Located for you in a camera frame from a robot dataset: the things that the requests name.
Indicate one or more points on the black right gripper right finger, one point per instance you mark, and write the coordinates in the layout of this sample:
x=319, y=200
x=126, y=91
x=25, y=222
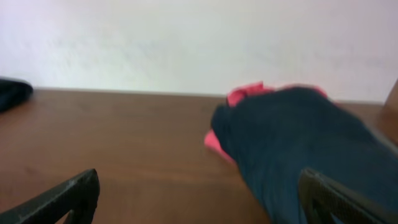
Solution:
x=325, y=200

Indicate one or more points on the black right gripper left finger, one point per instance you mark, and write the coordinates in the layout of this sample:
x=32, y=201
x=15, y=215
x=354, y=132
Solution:
x=77, y=198

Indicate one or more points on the dark blue denim shorts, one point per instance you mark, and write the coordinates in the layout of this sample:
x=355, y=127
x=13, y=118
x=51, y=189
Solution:
x=273, y=137

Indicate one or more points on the folded dark navy shorts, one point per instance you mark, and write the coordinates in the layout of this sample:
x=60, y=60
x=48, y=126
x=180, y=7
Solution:
x=14, y=93

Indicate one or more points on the red garment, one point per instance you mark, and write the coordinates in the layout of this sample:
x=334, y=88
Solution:
x=238, y=94

